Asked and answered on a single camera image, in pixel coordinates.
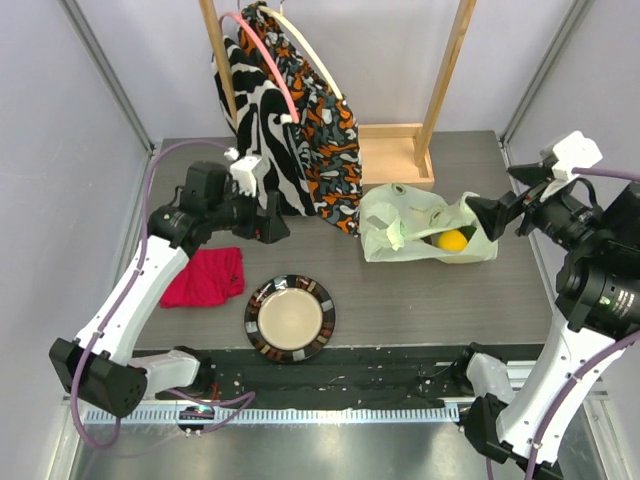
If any orange grey camouflage garment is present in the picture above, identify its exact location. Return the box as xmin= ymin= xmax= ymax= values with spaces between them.
xmin=241 ymin=1 xmax=363 ymax=237

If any beige plate with dark rim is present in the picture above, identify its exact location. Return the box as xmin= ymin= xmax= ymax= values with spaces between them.
xmin=243 ymin=274 xmax=337 ymax=364

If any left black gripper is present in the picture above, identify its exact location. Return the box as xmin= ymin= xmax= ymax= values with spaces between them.
xmin=209 ymin=182 xmax=290 ymax=244

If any cream clothes hanger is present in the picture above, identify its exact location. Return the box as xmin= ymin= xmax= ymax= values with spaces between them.
xmin=258 ymin=6 xmax=344 ymax=100

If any zebra print garment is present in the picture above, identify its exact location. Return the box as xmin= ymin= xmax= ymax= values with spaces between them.
xmin=212 ymin=36 xmax=316 ymax=217

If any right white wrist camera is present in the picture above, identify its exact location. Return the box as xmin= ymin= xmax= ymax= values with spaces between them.
xmin=541 ymin=130 xmax=603 ymax=182

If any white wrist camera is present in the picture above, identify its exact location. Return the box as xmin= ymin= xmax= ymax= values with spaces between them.
xmin=224 ymin=147 xmax=269 ymax=197
xmin=541 ymin=130 xmax=603 ymax=182

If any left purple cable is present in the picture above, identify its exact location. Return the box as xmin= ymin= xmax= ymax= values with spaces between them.
xmin=68 ymin=139 xmax=257 ymax=449

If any purple cable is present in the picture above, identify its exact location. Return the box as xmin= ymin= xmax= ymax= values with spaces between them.
xmin=68 ymin=139 xmax=257 ymax=449
xmin=484 ymin=167 xmax=640 ymax=480

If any red cloth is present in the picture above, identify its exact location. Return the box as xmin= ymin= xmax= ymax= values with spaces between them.
xmin=159 ymin=247 xmax=246 ymax=309

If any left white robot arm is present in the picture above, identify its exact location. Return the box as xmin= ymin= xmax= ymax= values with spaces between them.
xmin=49 ymin=156 xmax=290 ymax=419

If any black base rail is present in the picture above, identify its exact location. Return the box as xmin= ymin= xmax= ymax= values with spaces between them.
xmin=178 ymin=345 xmax=475 ymax=410

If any wooden clothes rack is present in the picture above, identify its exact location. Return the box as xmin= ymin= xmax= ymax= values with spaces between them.
xmin=199 ymin=0 xmax=476 ymax=190

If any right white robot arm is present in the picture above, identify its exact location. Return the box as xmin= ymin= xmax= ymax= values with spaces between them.
xmin=451 ymin=161 xmax=639 ymax=479

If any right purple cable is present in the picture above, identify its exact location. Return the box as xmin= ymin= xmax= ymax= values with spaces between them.
xmin=484 ymin=167 xmax=640 ymax=480

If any white slotted cable duct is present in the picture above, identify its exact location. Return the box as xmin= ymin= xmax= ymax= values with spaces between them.
xmin=84 ymin=405 xmax=461 ymax=425

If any yellow fake lemon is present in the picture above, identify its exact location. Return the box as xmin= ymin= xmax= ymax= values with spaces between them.
xmin=436 ymin=229 xmax=468 ymax=252

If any pink clothes hanger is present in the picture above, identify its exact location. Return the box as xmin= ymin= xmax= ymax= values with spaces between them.
xmin=219 ymin=12 xmax=300 ymax=124

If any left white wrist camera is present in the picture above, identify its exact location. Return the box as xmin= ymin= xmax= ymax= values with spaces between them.
xmin=224 ymin=147 xmax=269 ymax=197

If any pale green plastic bag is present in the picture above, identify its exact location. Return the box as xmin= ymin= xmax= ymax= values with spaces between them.
xmin=359 ymin=183 xmax=498 ymax=264

